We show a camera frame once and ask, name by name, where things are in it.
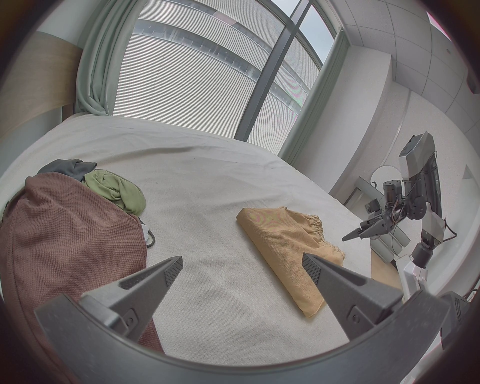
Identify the window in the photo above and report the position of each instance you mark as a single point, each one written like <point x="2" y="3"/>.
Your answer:
<point x="195" y="75"/>

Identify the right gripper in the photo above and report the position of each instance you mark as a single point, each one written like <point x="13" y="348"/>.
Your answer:
<point x="388" y="223"/>

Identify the mustard yellow trousers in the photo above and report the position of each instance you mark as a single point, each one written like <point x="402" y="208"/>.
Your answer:
<point x="277" y="240"/>

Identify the brown shorts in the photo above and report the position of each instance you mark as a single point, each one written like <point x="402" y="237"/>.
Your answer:
<point x="75" y="243"/>

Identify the bed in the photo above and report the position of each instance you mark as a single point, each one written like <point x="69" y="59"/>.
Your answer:
<point x="225" y="180"/>

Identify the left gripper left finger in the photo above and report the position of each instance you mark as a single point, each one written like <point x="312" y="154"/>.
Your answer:
<point x="135" y="300"/>

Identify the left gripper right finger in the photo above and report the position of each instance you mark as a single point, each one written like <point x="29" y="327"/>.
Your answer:
<point x="348" y="298"/>

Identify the green garment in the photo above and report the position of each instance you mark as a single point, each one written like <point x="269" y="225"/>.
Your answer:
<point x="120" y="191"/>

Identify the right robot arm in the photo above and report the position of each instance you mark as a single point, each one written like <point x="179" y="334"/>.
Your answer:
<point x="416" y="153"/>

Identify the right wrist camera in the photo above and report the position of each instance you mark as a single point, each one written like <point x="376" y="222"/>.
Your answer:
<point x="372" y="207"/>

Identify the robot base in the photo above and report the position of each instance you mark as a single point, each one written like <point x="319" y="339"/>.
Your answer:
<point x="410" y="272"/>

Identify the pale grey garment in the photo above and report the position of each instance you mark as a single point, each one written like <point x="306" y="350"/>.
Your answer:
<point x="144" y="231"/>

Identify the black garment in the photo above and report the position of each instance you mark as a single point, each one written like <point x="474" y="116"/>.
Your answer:
<point x="63" y="167"/>

